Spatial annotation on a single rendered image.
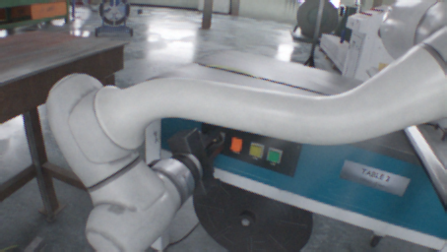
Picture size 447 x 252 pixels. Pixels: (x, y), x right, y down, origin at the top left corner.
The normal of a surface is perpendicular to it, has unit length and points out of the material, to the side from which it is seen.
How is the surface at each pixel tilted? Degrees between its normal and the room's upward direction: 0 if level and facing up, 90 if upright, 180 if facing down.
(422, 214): 90
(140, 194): 45
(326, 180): 90
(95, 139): 79
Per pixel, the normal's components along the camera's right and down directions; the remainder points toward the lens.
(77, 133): -0.07, 0.18
